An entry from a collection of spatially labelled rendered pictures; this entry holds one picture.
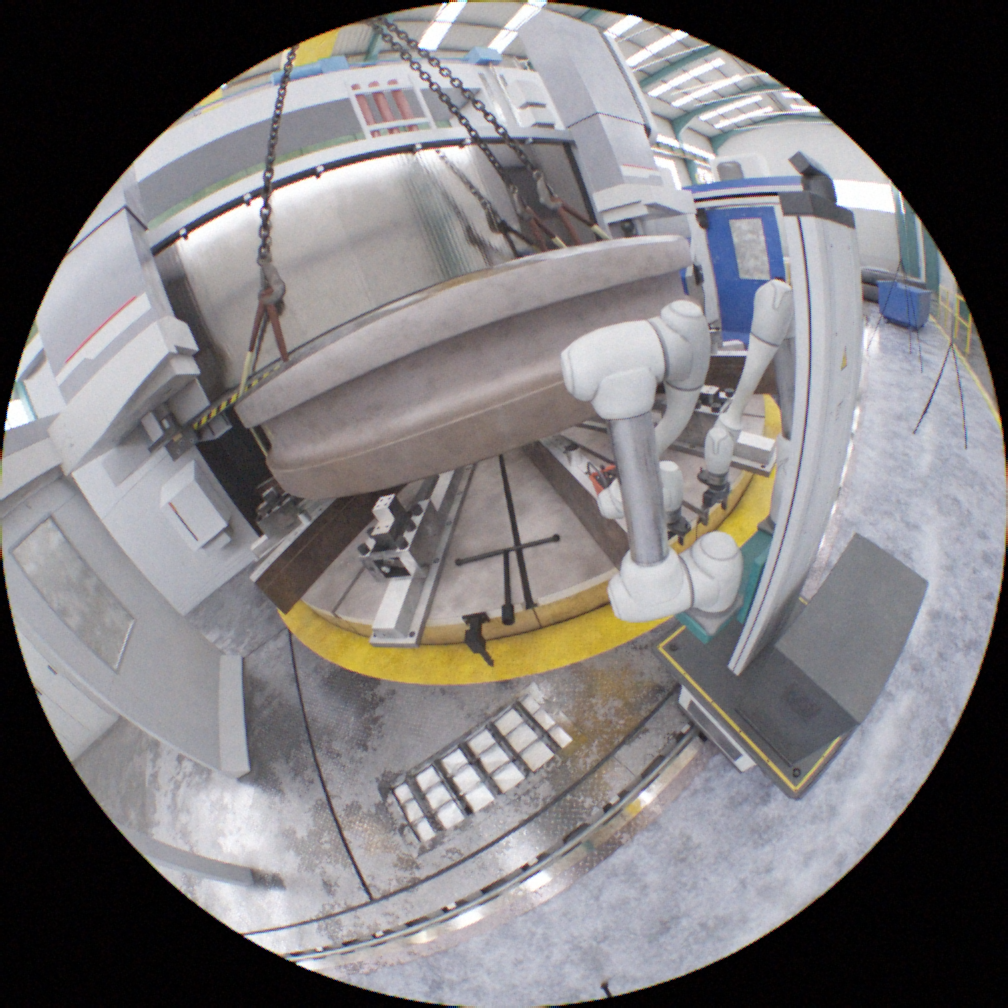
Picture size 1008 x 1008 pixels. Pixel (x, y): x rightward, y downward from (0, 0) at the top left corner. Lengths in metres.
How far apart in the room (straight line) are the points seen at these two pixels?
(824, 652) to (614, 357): 0.87
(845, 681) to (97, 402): 3.71
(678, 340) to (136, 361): 2.83
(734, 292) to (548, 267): 4.96
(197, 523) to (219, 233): 3.36
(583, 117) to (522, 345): 4.67
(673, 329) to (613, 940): 1.98
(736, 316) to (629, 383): 5.92
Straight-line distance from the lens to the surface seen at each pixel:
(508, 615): 1.73
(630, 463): 0.75
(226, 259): 4.77
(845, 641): 1.09
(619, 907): 1.74
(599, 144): 5.82
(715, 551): 0.95
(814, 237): 0.67
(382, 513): 2.00
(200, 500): 4.48
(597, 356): 0.66
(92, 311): 3.58
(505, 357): 1.87
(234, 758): 2.98
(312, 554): 2.86
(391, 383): 1.94
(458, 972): 2.00
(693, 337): 0.72
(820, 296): 0.68
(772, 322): 1.11
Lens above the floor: 1.69
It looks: 34 degrees down
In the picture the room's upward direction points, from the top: 22 degrees counter-clockwise
